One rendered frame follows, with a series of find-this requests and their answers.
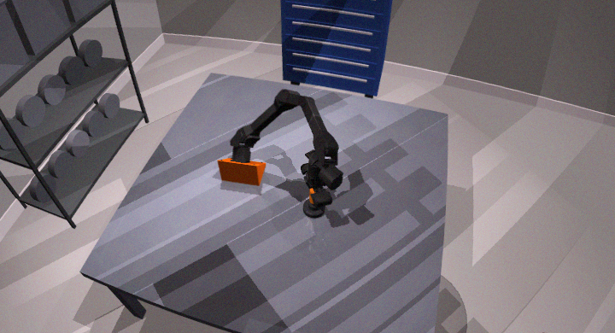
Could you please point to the dark round pedestal with short shaft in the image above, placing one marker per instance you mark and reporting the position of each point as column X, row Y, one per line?
column 311, row 211

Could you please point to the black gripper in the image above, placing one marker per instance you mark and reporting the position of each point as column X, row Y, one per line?
column 322, row 197

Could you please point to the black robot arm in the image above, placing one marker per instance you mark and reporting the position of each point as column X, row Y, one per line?
column 325, row 145

